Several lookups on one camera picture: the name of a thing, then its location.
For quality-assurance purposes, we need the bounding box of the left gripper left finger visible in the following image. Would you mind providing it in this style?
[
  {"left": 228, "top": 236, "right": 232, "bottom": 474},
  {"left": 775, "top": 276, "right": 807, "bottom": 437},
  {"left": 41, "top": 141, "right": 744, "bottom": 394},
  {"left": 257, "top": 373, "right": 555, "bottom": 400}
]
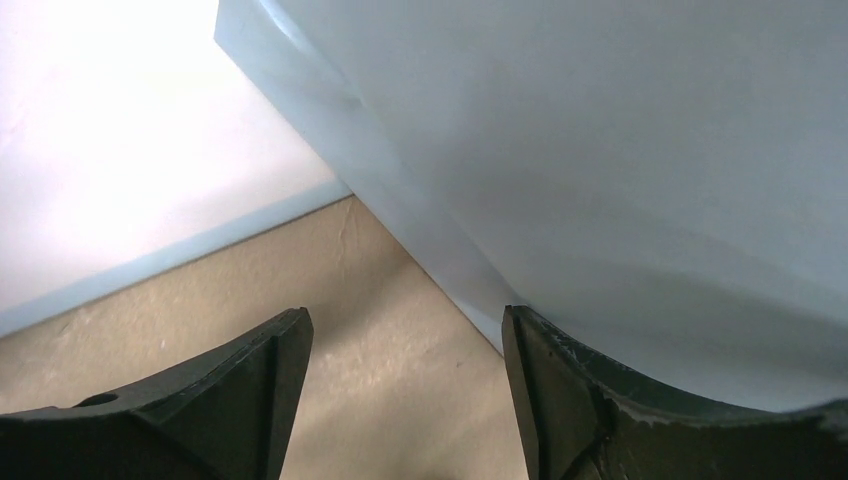
[{"left": 1, "top": 308, "right": 314, "bottom": 479}]

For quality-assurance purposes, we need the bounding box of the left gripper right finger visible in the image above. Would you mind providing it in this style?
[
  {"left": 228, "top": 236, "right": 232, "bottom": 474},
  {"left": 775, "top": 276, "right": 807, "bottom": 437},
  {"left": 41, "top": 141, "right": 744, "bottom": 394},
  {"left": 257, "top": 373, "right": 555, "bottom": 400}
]
[{"left": 501, "top": 306, "right": 847, "bottom": 479}]

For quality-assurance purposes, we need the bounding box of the light blue paper bag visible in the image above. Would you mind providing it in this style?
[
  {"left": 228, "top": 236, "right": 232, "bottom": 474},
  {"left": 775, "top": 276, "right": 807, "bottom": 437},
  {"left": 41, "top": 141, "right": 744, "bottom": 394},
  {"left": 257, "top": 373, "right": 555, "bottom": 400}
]
[{"left": 215, "top": 1, "right": 847, "bottom": 411}]

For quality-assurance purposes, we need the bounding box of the flat light blue bag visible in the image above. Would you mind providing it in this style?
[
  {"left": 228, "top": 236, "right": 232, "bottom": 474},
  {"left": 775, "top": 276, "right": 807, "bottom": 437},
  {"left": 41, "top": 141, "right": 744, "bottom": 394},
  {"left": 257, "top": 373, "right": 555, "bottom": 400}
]
[{"left": 1, "top": 1, "right": 349, "bottom": 335}]

